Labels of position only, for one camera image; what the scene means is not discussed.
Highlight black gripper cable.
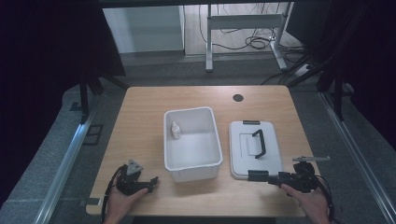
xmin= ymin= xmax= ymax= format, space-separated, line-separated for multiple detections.
xmin=313 ymin=175 xmax=336 ymax=224
xmin=100 ymin=164 xmax=129 ymax=224

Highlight white plastic box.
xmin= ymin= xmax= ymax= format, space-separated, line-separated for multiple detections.
xmin=163 ymin=105 xmax=224 ymax=183

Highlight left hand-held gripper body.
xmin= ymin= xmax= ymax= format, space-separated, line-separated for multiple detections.
xmin=116 ymin=159 xmax=151 ymax=197

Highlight person's left hand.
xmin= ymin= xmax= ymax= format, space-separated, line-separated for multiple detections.
xmin=103 ymin=186 xmax=149 ymax=224

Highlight black floor cables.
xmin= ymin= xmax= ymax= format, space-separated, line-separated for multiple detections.
xmin=197 ymin=3 xmax=307 ymax=63

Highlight person's right hand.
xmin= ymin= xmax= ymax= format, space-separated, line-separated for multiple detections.
xmin=279 ymin=182 xmax=332 ymax=224

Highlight white box lid black handle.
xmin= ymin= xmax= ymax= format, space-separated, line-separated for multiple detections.
xmin=228 ymin=119 xmax=284 ymax=183

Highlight aluminium floor rail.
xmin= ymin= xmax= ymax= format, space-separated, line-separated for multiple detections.
xmin=318 ymin=91 xmax=396 ymax=224
xmin=32 ymin=92 xmax=102 ymax=224

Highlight white metal desk frame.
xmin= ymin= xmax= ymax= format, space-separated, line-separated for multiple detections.
xmin=205 ymin=2 xmax=295 ymax=74

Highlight white power strip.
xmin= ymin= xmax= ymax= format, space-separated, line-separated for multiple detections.
xmin=292 ymin=63 xmax=314 ymax=78

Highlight black metal stand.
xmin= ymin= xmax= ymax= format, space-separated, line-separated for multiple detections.
xmin=78 ymin=73 xmax=106 ymax=125
xmin=317 ymin=59 xmax=354 ymax=123

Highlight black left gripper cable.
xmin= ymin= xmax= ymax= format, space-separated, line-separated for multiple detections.
xmin=100 ymin=164 xmax=129 ymax=224

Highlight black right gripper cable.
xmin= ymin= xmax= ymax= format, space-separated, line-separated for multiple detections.
xmin=313 ymin=175 xmax=336 ymax=224

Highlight white wall panel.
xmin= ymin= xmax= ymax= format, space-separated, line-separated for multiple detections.
xmin=102 ymin=5 xmax=186 ymax=54

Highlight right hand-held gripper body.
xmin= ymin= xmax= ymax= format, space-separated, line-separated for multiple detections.
xmin=278 ymin=155 xmax=332 ymax=194

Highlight small white dropper bottle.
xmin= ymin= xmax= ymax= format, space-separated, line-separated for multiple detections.
xmin=171 ymin=121 xmax=182 ymax=140

